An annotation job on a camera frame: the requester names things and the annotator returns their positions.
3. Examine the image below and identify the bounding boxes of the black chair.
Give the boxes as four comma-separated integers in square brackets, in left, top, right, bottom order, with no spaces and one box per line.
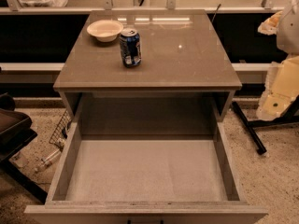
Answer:
[0,93,48,203]

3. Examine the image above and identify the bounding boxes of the black wire basket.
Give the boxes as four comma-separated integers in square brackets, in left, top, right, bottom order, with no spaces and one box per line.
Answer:
[50,111,71,148]

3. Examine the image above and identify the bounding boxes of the white paper bowl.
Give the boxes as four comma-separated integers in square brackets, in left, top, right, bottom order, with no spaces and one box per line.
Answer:
[87,20,123,42]

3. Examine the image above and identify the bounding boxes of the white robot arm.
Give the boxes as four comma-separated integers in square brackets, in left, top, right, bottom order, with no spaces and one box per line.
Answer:
[256,0,299,121]

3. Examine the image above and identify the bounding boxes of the black metal stand base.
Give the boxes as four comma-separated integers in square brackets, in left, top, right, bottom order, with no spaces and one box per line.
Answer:
[232,96,299,155]

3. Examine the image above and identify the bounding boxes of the open grey top drawer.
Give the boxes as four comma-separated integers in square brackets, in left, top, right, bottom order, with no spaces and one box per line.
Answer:
[25,95,267,224]

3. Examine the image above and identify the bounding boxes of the clear plastic bottle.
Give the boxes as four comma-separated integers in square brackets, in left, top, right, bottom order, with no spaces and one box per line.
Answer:
[35,149,62,173]

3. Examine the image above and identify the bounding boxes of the blue pepsi can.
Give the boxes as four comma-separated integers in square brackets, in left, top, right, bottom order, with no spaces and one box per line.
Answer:
[120,28,141,67]

